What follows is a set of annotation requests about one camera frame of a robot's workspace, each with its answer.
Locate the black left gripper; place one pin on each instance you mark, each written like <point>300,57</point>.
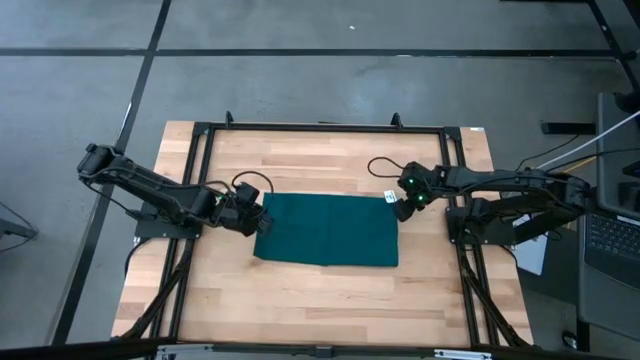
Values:
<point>240,217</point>

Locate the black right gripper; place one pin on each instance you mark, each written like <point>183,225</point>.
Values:
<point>430,200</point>

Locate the teal microfiber towel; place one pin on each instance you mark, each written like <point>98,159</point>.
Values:
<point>325,230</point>

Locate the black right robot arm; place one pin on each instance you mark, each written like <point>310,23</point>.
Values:
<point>500,180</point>

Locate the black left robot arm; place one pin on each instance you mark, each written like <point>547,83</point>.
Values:
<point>150,187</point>

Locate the small white table label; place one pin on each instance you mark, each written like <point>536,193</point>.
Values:
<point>477,129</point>

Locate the white box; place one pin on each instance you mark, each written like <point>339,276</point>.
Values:
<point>530,255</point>

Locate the short black floor bar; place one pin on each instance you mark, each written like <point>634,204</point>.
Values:
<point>567,128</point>

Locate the laptop keyboard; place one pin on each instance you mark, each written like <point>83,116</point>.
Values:
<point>612,240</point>

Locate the grey desk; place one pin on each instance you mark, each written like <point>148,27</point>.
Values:
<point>615,130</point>

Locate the black crossbeam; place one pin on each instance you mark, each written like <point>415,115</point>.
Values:
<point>75,349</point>

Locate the grey chair leg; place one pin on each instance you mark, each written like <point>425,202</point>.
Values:
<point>17,231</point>

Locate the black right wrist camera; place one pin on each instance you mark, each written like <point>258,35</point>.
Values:
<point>417,175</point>

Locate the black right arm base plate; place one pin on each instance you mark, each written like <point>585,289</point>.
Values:
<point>457,220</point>

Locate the black metal table frame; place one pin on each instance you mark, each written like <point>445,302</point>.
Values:
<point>325,127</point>

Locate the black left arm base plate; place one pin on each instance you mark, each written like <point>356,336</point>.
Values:
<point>150,231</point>

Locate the silver metal bracket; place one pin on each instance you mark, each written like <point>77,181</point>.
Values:
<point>462,354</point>

